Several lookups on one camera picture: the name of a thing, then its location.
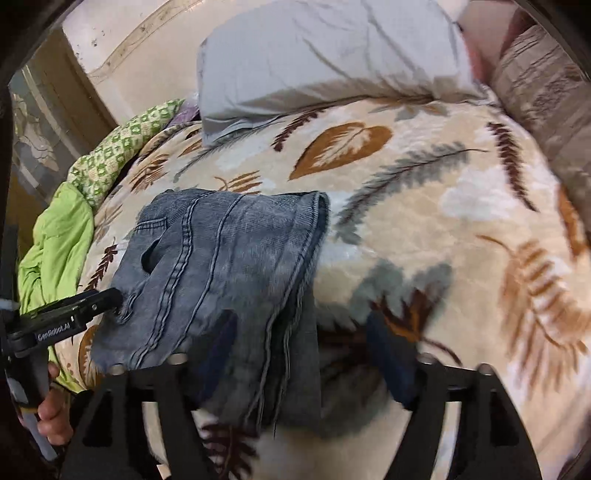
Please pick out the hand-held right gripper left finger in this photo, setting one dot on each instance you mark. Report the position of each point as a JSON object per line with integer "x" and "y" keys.
{"x": 217, "y": 364}

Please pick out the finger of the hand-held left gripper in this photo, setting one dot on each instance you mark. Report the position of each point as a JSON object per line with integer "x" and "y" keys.
{"x": 99, "y": 302}

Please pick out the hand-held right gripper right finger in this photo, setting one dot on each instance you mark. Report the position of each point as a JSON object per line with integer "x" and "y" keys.
{"x": 392, "y": 364}

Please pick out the blue denim pants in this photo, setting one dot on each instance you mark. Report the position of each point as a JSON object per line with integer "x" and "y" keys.
{"x": 221, "y": 277}

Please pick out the person's left hand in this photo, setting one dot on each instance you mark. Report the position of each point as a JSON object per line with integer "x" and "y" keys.
{"x": 57, "y": 415}

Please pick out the lime green cloth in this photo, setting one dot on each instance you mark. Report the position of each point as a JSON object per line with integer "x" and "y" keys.
{"x": 60, "y": 240}

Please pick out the cream leaf print blanket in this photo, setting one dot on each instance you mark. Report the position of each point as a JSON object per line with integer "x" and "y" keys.
{"x": 415, "y": 221}

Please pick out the purple cloth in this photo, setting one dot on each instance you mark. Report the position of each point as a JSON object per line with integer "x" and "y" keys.
{"x": 187, "y": 114}

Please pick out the wooden door with glass panels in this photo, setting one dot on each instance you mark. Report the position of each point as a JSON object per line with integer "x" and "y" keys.
{"x": 60, "y": 74}

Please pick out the brown striped pillow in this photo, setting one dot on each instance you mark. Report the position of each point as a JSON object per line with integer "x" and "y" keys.
{"x": 545, "y": 92}

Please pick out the grey pillow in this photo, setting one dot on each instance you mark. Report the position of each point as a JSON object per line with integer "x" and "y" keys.
{"x": 323, "y": 55}

